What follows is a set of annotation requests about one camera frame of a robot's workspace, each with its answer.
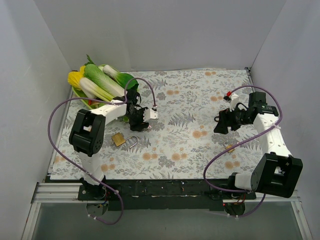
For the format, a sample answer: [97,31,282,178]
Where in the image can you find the large brass padlock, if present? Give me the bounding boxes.
[222,142,235,153]

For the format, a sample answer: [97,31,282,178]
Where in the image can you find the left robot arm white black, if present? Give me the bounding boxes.
[69,89,159,200]

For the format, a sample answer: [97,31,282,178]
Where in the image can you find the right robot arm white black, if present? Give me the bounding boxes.
[213,91,303,199]

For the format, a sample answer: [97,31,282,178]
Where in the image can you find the small brass padlock open shackle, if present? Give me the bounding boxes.
[111,132,138,149]

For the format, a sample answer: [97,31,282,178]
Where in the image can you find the bok choy dark green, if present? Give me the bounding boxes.
[102,65,139,90]

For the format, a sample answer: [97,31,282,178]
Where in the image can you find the green plastic tray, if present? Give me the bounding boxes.
[71,63,140,111]

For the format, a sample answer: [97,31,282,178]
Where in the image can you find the floral patterned table mat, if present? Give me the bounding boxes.
[49,68,281,180]

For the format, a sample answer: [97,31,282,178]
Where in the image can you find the celery stalk bunch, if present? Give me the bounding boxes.
[79,77,114,102]

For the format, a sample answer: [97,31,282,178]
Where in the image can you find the napa cabbage green white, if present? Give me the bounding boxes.
[84,64,125,97]

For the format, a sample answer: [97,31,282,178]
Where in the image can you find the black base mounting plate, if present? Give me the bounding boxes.
[77,179,256,211]

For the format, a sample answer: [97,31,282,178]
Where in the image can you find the yellow corn leafy vegetable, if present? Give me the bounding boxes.
[67,65,86,90]

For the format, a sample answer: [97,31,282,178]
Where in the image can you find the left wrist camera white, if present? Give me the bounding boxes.
[143,108,159,122]

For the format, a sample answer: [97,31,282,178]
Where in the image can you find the right wrist camera grey red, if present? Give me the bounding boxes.
[223,91,239,112]

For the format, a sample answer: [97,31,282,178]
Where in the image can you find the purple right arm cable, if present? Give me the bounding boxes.
[203,85,283,218]

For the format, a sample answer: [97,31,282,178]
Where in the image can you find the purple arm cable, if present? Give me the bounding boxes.
[47,77,158,225]
[203,85,283,218]

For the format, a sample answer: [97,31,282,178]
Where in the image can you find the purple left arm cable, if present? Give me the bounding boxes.
[47,77,158,225]

